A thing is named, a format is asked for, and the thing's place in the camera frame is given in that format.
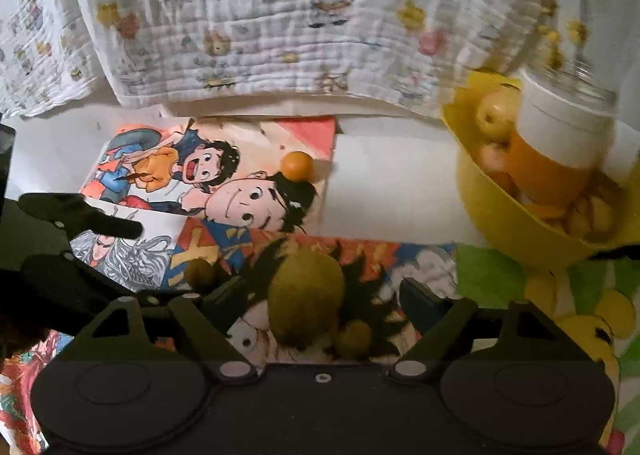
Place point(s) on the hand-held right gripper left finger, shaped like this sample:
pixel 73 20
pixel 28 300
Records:
pixel 222 294

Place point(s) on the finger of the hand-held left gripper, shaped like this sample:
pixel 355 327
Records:
pixel 65 280
pixel 80 215

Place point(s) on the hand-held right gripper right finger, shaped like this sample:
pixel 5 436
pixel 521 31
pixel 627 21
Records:
pixel 419 304

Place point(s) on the small brown longan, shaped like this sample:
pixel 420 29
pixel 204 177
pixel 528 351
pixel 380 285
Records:
pixel 353 340
pixel 200 274

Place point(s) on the yellow-green pear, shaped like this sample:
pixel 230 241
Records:
pixel 306 300

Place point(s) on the small orange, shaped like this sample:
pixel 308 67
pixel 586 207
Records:
pixel 296 166

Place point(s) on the spiky hair character drawing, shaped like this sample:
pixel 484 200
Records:
pixel 380 265

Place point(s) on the flame warrior drawing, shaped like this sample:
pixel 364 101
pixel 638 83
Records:
pixel 125 250

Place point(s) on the yellow plastic bowl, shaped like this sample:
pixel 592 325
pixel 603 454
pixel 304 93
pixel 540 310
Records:
pixel 510 220

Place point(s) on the cartoon boys drawing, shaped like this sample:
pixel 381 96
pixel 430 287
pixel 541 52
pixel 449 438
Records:
pixel 200 170

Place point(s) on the yellow bear drawing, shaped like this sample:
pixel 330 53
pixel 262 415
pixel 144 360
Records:
pixel 575 300

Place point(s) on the pale orange fruit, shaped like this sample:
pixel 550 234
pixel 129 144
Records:
pixel 492 158

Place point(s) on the narrow printed cartoon cloth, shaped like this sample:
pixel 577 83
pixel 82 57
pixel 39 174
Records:
pixel 35 35

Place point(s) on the yellow apple in bowl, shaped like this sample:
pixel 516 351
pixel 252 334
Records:
pixel 496 112

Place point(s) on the white and orange cup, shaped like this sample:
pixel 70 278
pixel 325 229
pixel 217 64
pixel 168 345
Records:
pixel 560 135

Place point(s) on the wide printed cartoon cloth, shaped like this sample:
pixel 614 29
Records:
pixel 300 20

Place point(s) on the twig with yellow flowers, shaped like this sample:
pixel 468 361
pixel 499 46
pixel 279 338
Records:
pixel 555 37

